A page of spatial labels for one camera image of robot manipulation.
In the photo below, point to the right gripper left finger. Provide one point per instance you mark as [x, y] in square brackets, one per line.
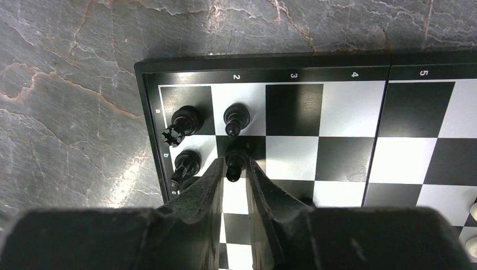
[181, 234]

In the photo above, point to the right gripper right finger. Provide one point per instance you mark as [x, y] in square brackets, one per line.
[289, 234]

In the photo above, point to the black chess pawn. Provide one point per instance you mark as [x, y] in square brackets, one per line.
[236, 162]

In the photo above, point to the black white chess board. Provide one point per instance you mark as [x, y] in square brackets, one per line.
[332, 129]

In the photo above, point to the black chess pieces group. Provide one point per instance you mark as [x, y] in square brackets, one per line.
[186, 122]

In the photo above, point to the white chess pieces corner group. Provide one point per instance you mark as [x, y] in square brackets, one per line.
[469, 233]

